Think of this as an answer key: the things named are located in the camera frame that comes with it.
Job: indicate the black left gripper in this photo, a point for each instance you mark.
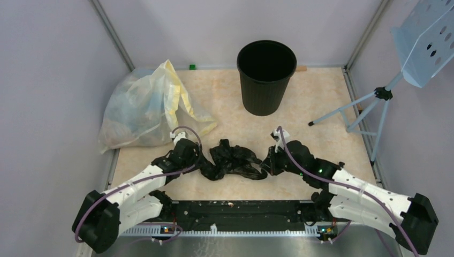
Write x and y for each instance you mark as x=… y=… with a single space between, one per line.
x=196 y=157

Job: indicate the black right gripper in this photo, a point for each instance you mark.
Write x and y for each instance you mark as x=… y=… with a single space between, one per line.
x=270 y=163

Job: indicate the black plastic trash bag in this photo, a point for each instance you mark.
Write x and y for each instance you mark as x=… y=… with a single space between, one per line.
x=230 y=160

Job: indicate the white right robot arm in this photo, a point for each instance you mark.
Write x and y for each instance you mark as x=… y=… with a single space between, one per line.
x=410 y=220

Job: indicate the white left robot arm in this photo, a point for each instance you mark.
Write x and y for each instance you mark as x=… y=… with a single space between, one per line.
x=103 y=216

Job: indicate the black plastic trash bin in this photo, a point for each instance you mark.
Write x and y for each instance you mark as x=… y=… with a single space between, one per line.
x=265 y=68

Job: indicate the translucent yellow plastic bag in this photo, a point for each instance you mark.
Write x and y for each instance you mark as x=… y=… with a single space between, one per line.
x=146 y=106

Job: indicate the small wooden block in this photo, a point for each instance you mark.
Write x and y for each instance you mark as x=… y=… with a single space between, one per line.
x=301 y=68

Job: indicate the light blue tripod stand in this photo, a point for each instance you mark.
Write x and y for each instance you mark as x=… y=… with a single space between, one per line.
x=380 y=94

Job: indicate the perforated light blue panel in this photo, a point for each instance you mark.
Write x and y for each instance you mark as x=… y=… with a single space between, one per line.
x=424 y=41

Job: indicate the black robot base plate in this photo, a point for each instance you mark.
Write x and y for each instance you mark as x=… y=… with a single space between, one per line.
x=245 y=216

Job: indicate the white slotted cable duct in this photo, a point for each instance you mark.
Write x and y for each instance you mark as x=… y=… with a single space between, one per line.
x=155 y=230

